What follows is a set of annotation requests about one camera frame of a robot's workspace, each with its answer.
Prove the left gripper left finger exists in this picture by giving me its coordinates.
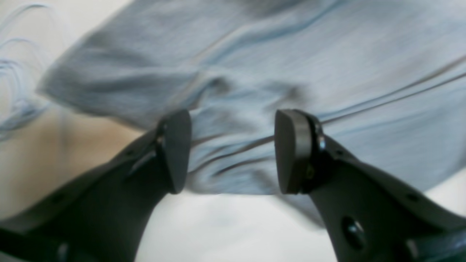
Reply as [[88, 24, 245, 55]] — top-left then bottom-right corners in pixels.
[[0, 109, 192, 262]]

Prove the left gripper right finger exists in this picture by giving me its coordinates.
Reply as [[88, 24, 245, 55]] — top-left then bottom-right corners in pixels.
[[274, 109, 466, 262]]

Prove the grey t-shirt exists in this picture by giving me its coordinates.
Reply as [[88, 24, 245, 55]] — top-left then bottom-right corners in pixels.
[[39, 0, 465, 195]]

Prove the white coiled cable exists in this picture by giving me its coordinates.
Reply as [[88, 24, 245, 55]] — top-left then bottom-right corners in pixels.
[[0, 3, 70, 140]]

